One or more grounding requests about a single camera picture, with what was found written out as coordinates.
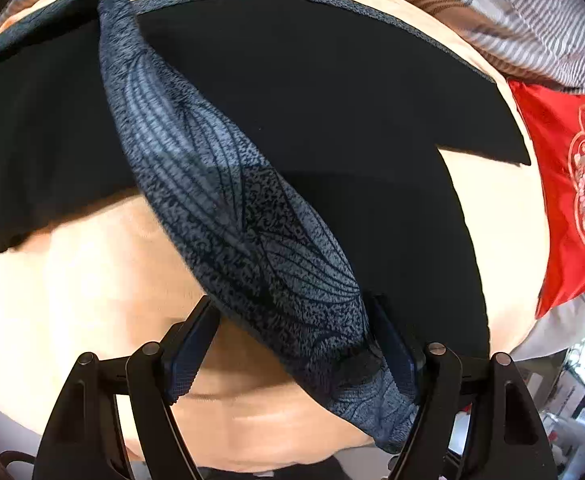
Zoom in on black pants with blue trim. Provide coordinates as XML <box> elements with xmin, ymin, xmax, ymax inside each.
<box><xmin>0</xmin><ymin>0</ymin><xmax>531</xmax><ymax>452</ymax></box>

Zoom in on red embroidered pillow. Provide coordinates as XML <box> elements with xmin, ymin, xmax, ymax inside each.
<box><xmin>508</xmin><ymin>79</ymin><xmax>585</xmax><ymax>318</ymax></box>

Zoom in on peach blanket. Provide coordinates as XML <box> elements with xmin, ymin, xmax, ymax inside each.
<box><xmin>0</xmin><ymin>0</ymin><xmax>548</xmax><ymax>471</ymax></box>

